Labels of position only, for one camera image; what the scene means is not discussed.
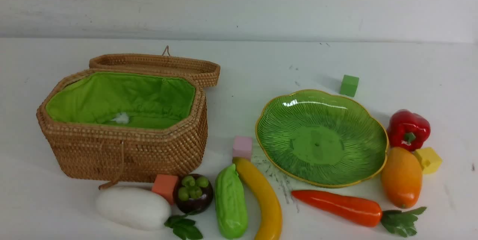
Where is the red bell pepper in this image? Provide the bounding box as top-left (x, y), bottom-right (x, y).
top-left (387, 109), bottom-right (431, 153)

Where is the orange foam cube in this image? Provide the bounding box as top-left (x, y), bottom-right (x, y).
top-left (151, 174), bottom-right (179, 205)

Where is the yellow foam cube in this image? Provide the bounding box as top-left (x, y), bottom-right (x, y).
top-left (414, 147), bottom-right (443, 174)

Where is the pink foam cube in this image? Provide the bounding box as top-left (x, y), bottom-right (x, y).
top-left (232, 136), bottom-right (253, 161)

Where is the green bitter gourd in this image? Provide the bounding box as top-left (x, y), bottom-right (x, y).
top-left (215, 164), bottom-right (249, 240)

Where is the green glass leaf plate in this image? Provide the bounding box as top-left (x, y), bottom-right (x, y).
top-left (255, 89), bottom-right (389, 188)

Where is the green foam cube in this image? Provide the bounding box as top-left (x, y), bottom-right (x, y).
top-left (339, 75), bottom-right (360, 97)

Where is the yellow banana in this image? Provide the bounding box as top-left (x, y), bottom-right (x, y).
top-left (232, 157), bottom-right (282, 240)

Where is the dark purple mangosteen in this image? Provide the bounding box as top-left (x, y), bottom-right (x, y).
top-left (173, 174), bottom-right (214, 215)

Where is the orange yellow mango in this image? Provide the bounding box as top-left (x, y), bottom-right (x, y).
top-left (381, 147), bottom-right (423, 209)

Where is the white radish with leaves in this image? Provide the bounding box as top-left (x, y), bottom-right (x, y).
top-left (95, 187), bottom-right (204, 240)

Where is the orange carrot with leaves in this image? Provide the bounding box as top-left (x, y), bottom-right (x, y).
top-left (291, 190), bottom-right (427, 238)

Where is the woven rattan basket green lining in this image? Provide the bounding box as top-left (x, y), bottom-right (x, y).
top-left (36, 69), bottom-right (208, 184)

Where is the woven rattan basket lid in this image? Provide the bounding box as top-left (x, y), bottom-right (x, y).
top-left (89, 46), bottom-right (221, 87)

